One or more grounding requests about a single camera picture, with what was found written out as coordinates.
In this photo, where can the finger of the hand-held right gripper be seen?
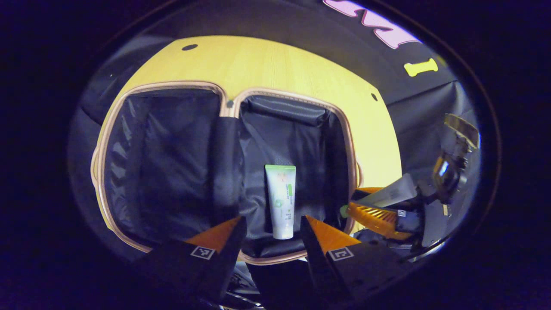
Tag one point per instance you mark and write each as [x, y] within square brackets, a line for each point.
[379, 221]
[366, 191]

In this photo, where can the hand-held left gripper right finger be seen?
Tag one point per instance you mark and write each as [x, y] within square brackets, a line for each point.
[314, 258]

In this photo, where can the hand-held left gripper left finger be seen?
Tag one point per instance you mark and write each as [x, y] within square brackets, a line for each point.
[230, 254]

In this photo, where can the white green-capped skincare tube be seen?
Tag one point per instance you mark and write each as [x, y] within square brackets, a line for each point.
[280, 202]

